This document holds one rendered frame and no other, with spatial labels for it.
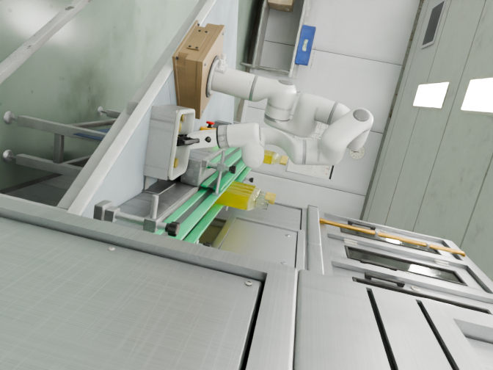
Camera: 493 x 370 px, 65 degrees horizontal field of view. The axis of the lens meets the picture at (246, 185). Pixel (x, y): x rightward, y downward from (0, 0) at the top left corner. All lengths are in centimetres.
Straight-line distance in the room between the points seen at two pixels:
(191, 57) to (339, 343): 107
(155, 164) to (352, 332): 93
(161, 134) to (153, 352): 92
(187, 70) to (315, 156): 50
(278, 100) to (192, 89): 30
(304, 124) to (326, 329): 105
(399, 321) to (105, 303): 32
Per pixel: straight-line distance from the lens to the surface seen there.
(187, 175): 142
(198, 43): 139
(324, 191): 754
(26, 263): 50
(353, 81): 736
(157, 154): 124
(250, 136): 122
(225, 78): 143
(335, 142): 123
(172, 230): 77
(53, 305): 43
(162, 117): 122
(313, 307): 46
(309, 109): 139
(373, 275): 158
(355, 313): 48
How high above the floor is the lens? 120
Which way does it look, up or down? 6 degrees down
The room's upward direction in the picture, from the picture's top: 103 degrees clockwise
